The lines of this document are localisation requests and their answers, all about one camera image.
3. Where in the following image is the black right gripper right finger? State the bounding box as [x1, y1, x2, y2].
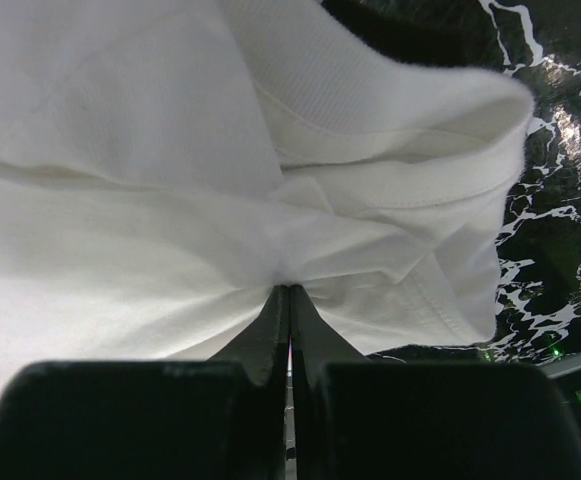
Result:
[288, 286, 581, 479]

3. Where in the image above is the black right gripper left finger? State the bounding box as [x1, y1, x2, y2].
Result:
[0, 286, 289, 480]

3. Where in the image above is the white printed t-shirt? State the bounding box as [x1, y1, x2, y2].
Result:
[0, 1, 534, 394]

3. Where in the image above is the black marble pattern mat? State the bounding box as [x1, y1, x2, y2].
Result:
[325, 1, 581, 364]

